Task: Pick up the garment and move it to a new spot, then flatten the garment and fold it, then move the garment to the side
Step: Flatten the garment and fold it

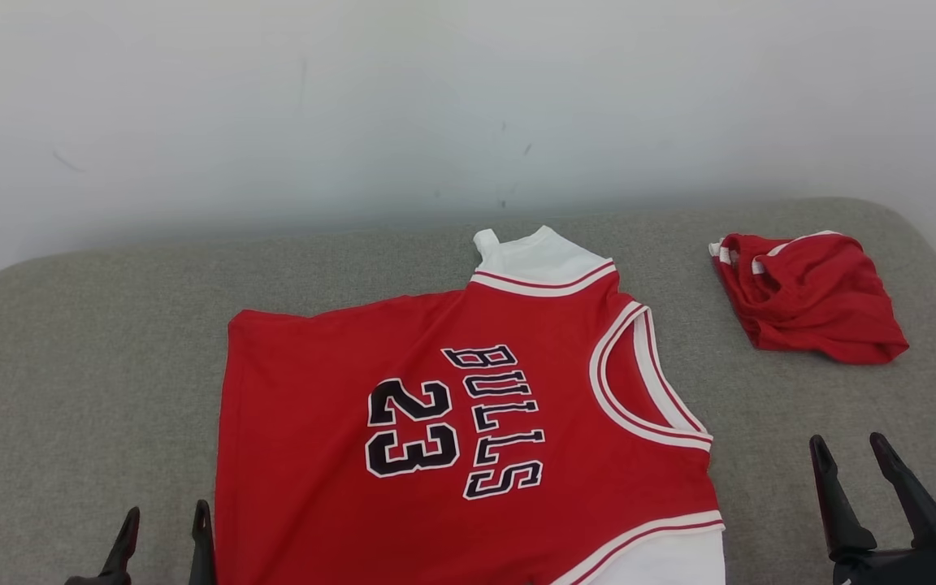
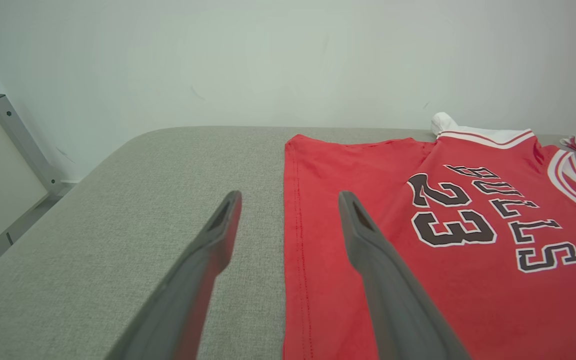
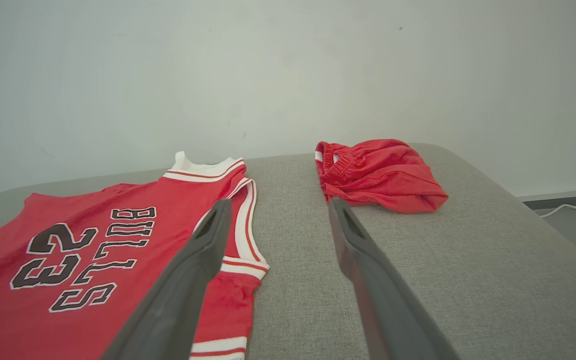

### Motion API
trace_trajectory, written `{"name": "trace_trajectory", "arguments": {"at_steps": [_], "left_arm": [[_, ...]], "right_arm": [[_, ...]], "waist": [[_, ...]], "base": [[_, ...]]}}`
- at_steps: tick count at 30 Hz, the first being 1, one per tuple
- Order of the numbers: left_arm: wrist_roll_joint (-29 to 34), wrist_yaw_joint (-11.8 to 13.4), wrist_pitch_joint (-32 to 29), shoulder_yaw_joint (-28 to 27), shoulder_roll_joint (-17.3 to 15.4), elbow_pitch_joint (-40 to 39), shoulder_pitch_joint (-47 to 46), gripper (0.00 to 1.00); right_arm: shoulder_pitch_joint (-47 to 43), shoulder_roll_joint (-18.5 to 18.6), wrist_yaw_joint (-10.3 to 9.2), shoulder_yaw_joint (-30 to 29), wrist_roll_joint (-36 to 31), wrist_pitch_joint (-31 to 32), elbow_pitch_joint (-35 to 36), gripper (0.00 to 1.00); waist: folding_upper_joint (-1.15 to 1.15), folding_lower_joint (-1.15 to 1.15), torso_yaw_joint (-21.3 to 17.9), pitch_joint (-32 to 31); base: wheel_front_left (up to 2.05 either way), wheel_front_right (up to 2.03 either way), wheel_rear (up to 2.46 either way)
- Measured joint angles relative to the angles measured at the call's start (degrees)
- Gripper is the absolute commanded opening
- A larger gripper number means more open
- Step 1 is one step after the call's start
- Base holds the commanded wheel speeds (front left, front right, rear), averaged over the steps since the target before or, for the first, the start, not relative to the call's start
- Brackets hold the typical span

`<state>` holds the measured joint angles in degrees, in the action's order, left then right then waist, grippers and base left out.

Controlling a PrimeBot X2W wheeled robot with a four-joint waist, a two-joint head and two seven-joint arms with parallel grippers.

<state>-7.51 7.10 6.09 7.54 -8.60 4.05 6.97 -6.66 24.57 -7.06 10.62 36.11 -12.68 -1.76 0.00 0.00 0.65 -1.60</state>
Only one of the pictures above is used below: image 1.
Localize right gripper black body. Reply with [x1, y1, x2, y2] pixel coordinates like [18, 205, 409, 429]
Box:
[830, 545, 936, 585]

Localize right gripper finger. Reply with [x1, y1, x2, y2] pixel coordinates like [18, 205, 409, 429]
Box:
[809, 435, 878, 562]
[869, 431, 936, 550]

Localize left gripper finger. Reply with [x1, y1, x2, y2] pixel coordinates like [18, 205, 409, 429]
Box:
[102, 506, 142, 581]
[188, 500, 218, 585]

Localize red Bulls basketball jersey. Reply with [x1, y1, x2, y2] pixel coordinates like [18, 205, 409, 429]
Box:
[214, 226, 727, 585]

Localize red shorts white stripes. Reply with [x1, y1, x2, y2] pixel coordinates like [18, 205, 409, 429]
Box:
[709, 231, 910, 365]

